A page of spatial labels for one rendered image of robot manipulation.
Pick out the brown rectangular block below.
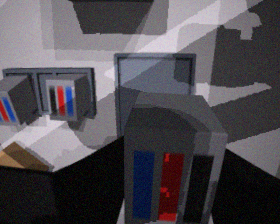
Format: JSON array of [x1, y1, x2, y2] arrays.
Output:
[[0, 141, 49, 171]]

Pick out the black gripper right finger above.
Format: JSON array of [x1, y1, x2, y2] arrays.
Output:
[[211, 148, 280, 224]]

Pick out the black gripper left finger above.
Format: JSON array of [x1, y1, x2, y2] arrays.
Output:
[[0, 136, 124, 224]]

